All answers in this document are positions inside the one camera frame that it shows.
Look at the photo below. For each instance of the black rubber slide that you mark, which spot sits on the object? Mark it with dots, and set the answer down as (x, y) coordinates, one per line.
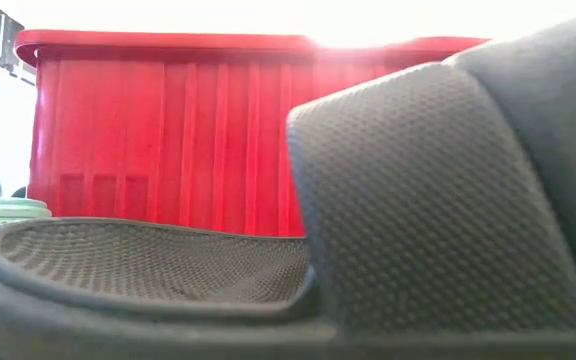
(418, 200)

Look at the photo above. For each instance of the green rubber slide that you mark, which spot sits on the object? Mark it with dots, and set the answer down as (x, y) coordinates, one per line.
(3, 215)
(19, 192)

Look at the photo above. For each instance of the red plastic bin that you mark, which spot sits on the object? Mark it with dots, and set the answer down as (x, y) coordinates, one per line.
(168, 125)

